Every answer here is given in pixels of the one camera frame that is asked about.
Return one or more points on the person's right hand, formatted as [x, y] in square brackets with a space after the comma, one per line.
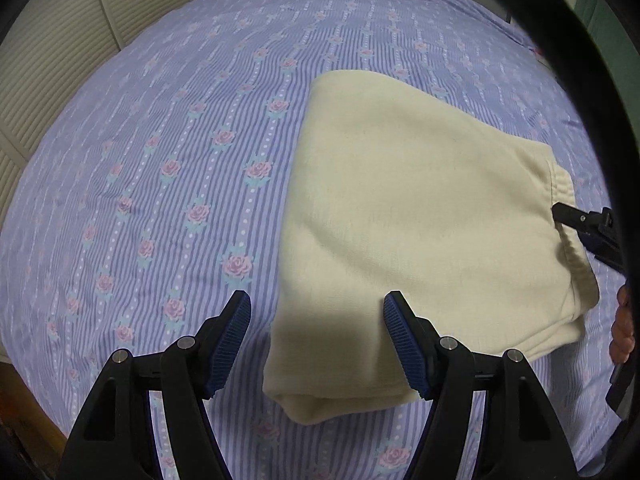
[622, 330]

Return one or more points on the cream pants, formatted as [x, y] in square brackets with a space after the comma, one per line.
[400, 185]

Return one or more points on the white louvred wardrobe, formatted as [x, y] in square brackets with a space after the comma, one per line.
[60, 35]

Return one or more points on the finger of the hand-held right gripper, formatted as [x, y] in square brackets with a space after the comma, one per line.
[592, 225]

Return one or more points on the purple floral bedspread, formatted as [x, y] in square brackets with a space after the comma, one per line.
[175, 135]

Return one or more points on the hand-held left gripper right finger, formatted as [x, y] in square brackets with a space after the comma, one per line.
[402, 340]

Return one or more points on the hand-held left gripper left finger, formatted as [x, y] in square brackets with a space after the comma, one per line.
[230, 340]

